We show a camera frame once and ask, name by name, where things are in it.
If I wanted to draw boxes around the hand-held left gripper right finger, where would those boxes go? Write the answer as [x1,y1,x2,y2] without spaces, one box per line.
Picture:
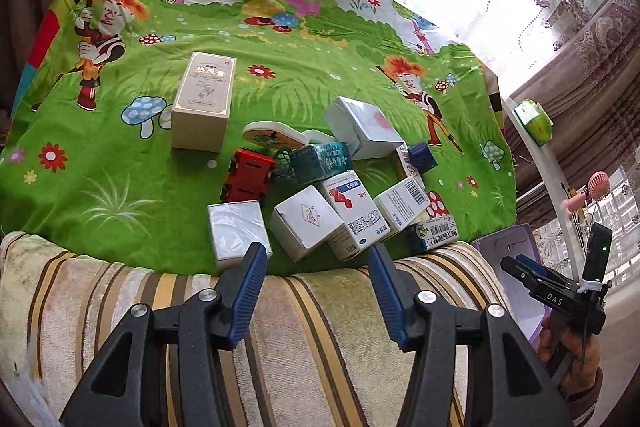
[367,243,573,427]

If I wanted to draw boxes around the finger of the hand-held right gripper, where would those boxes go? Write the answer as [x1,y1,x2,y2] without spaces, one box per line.
[516,253,582,296]
[500,256,547,296]

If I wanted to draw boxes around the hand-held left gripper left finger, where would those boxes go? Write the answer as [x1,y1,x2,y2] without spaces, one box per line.
[60,242,268,427]

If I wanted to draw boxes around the white red medicine box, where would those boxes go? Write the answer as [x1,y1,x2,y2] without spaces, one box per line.
[320,170,385,261]

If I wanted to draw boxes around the white box with pink drawing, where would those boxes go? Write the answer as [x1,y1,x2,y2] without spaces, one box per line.
[270,185,347,263]

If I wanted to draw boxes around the person's right forearm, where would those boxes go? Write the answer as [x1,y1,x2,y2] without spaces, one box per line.
[562,369,607,427]

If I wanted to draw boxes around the person's right hand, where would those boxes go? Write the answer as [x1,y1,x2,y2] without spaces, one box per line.
[536,313,604,391]

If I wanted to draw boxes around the purple box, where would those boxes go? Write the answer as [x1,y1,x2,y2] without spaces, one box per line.
[472,223,545,343]

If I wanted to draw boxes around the silver white box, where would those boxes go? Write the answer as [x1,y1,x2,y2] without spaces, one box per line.
[207,201,273,273]

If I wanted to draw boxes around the white barcode box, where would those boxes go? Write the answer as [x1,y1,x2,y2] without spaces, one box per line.
[374,176,432,233]

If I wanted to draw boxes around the white round table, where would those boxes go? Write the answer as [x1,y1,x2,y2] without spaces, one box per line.
[501,94,587,284]

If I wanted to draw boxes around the pink handheld fan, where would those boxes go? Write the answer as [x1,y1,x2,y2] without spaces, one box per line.
[561,172,612,215]

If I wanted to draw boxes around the red toy truck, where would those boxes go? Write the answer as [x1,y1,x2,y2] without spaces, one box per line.
[220,148,277,206]

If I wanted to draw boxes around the yellow white slim box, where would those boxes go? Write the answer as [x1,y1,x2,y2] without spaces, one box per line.
[395,145,426,188]

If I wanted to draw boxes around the teal mesh basket toy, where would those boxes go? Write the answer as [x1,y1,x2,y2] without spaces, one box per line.
[272,147,297,180]

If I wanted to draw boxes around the small dark blue box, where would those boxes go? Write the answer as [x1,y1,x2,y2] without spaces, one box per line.
[406,142,435,175]

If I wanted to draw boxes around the green cartoon printed blanket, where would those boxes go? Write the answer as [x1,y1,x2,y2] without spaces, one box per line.
[0,0,518,275]

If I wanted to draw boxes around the teal patterned box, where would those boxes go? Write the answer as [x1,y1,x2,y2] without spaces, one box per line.
[291,142,351,184]

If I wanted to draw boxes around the oval white orange paddle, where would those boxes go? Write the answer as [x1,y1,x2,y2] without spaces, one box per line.
[242,121,335,151]

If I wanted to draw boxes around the large white box pink mark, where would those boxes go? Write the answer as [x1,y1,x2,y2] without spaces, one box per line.
[321,96,406,160]

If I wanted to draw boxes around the tall beige box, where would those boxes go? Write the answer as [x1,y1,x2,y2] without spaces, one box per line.
[171,52,237,154]

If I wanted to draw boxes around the brown patterned curtain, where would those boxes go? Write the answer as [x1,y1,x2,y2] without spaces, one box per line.
[502,0,640,228]

